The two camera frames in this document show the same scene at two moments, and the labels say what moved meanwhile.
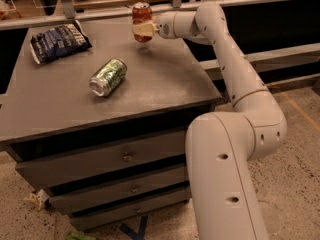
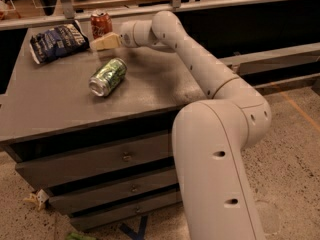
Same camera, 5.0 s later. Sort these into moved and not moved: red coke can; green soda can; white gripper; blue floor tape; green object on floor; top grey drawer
Moved: white gripper; red coke can
Not moved: green object on floor; green soda can; top grey drawer; blue floor tape
